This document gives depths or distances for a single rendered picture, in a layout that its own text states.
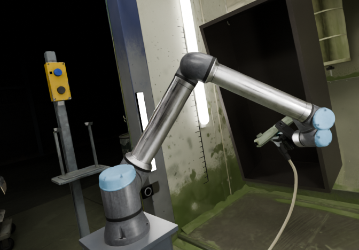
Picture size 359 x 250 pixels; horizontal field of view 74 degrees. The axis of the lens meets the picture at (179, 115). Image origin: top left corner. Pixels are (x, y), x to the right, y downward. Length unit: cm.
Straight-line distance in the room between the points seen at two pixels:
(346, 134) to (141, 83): 193
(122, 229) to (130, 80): 117
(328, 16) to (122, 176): 226
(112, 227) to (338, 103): 241
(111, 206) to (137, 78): 114
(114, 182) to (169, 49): 148
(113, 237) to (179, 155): 122
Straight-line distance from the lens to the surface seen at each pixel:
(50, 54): 192
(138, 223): 106
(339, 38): 266
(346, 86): 293
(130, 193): 101
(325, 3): 270
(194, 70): 99
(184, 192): 223
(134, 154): 116
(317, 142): 126
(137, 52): 198
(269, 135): 150
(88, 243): 117
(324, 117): 111
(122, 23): 200
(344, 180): 259
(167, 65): 214
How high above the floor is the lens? 114
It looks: 3 degrees down
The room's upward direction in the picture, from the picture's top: 10 degrees counter-clockwise
